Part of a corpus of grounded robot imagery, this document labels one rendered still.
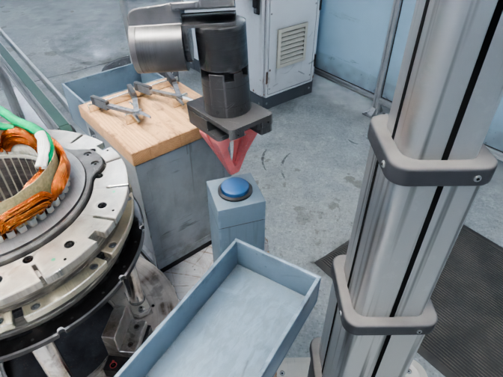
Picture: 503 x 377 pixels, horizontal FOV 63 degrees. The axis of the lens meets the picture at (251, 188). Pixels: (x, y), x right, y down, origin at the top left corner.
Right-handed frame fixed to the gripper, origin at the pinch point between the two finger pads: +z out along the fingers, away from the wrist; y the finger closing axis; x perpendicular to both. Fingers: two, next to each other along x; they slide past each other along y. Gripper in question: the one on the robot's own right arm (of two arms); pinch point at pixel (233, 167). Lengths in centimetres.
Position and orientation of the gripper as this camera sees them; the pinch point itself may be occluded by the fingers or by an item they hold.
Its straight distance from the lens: 57.1
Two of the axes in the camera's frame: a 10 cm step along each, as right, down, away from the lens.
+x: 7.9, -4.1, 4.6
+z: 0.5, 7.9, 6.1
